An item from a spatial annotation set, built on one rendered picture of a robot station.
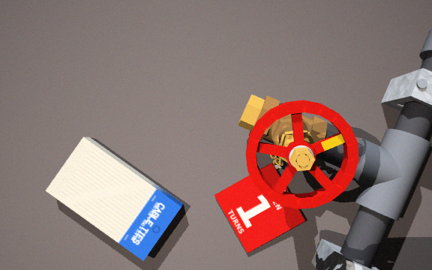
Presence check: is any red valve tag with chain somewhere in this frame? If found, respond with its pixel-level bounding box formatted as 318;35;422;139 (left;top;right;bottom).
214;154;305;253

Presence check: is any grey t-shaped pipe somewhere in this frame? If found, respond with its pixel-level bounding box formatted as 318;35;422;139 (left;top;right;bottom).
238;29;432;270

